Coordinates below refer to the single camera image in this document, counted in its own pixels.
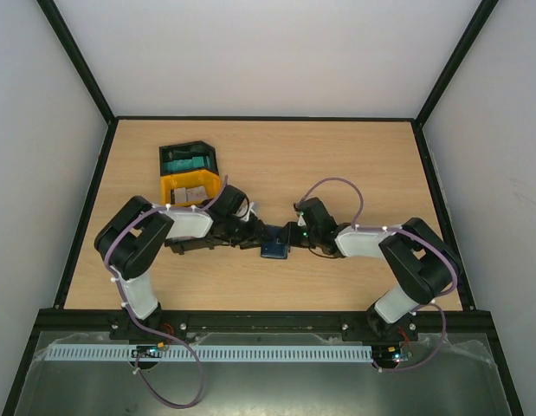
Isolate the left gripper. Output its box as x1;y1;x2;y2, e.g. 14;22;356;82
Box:
224;216;274;250

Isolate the dark blue card holder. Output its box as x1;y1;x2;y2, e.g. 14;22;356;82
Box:
260;225;289;260

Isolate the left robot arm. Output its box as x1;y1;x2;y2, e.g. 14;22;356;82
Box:
94;183;274;325

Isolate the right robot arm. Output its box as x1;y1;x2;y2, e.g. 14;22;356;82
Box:
278;198;463;340

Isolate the white card stack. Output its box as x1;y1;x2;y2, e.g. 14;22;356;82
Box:
170;185;208;205

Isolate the yellow card bin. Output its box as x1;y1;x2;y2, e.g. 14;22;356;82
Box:
160;169;222;207

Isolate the black bin with red cards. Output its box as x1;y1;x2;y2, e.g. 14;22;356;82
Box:
164;237;229;255

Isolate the teal card stack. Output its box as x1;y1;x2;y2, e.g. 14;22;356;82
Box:
163;156;210;174

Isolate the black bin with teal cards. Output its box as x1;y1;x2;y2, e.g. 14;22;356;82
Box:
158;140;219;177

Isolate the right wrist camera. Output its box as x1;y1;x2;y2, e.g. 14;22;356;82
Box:
297;211;307;227

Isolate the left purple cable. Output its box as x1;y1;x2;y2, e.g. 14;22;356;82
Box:
103;174;206;411

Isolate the white slotted cable duct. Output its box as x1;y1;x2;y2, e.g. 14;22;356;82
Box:
44;344;372;363

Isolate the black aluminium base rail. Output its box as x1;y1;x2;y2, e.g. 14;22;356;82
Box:
36;308;494;343

